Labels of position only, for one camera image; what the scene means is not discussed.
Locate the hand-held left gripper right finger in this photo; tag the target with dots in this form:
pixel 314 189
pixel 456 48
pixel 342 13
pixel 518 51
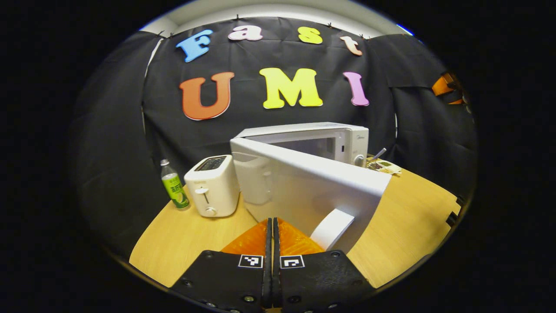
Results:
pixel 317 278

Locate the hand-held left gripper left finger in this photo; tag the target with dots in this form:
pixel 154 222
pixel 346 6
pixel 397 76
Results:
pixel 230 278

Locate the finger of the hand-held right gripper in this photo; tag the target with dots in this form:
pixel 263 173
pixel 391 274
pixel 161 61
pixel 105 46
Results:
pixel 443 86

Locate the white microwave oven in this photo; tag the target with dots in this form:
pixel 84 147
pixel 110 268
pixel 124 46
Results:
pixel 304 187

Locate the metal spoon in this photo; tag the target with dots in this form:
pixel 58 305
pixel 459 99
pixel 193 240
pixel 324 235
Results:
pixel 379 153

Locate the white toaster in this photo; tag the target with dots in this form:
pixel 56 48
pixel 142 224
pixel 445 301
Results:
pixel 213 187

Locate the white divided grain dish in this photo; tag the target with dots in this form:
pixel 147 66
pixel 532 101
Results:
pixel 384 166

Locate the green label drink bottle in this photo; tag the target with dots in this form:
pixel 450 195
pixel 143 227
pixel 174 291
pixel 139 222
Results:
pixel 174 187

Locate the black backdrop cloth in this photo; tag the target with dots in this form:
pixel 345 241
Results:
pixel 113 130

